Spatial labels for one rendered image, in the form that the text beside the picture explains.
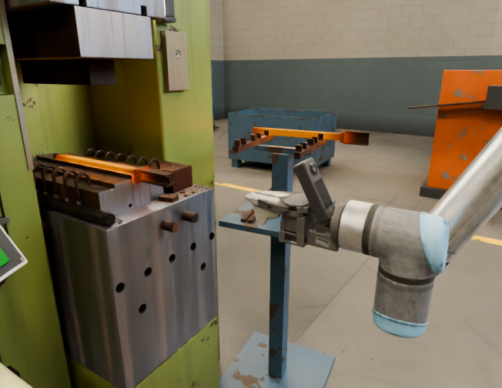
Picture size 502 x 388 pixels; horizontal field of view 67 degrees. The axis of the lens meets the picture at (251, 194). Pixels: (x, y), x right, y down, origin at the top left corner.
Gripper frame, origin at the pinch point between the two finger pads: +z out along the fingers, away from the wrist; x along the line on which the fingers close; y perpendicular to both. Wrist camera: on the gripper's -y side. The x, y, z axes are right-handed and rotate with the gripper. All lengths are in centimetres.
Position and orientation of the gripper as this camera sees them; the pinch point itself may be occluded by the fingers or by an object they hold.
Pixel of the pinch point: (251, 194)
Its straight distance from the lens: 78.7
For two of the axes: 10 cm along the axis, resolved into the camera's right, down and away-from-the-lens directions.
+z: -8.4, -1.7, 5.1
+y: 0.0, 9.5, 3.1
